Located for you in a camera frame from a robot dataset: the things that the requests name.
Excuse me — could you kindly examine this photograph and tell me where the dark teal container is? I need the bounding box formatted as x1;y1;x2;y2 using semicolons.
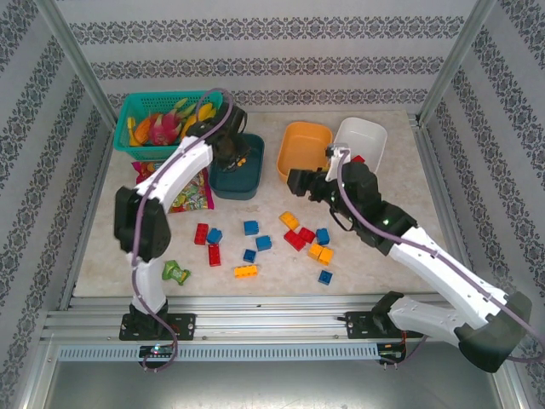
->
208;132;266;201

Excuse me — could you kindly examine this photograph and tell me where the orange container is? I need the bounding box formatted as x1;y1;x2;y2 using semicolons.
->
276;121;334;185

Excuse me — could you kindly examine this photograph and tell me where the yellow banana bunch toy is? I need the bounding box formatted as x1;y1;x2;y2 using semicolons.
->
181;100;219;137

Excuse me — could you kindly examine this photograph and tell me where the colourful fruit candy bag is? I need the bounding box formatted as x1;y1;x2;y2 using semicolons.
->
129;159;215;215

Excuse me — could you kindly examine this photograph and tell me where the white container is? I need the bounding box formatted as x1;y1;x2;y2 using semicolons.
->
333;117;388;174

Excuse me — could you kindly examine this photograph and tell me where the pink dragon fruit toy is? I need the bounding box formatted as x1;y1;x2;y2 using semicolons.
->
148;97;192;147

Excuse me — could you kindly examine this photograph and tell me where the orange carrot toy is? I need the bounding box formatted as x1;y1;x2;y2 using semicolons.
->
135;115;153;145

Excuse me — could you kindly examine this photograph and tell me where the teal plastic basket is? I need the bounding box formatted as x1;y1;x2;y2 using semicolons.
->
112;91;226;159

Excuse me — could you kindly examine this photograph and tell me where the green crumpled packet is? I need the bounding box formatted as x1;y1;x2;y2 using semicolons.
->
160;259;192;287

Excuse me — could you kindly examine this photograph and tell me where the small controller board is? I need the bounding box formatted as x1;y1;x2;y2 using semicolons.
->
139;344;176;360
377;349;408;364

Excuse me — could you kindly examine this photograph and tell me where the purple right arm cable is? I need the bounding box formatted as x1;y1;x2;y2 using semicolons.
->
337;148;545;372

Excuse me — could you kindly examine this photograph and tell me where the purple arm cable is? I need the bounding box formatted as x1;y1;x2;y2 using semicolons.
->
129;88;235;374
337;148;545;372

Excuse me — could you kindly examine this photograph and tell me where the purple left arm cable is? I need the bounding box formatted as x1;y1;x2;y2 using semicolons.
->
129;88;235;374

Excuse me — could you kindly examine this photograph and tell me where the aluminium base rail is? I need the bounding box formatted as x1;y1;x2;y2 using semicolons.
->
40;293;502;344

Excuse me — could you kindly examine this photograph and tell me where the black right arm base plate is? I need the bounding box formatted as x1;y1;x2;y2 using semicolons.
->
344;310;421;341

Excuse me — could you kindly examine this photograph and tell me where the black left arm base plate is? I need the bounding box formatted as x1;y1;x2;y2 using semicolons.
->
118;313;198;342

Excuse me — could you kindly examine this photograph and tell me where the grey slotted cable duct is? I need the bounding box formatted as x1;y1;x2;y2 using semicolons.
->
56;343;381;362

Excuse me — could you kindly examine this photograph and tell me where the aluminium frame post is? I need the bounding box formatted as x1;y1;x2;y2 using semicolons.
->
33;0;119;124
419;0;498;124

